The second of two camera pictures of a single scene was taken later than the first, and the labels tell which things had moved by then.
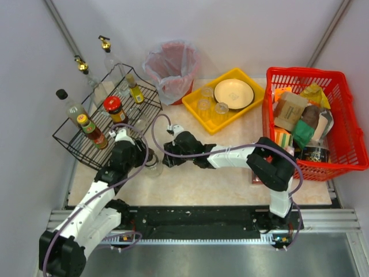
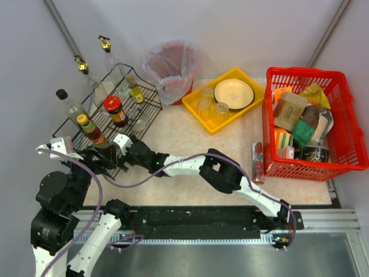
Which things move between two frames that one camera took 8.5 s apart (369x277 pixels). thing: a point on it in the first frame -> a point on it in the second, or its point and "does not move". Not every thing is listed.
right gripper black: (169, 154) -> (122, 156)
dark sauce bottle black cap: (72, 109) does not move
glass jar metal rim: (135, 118) does not move
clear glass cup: (204, 104) does not move
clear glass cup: (207, 91) does not move
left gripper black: (142, 151) -> (94, 161)
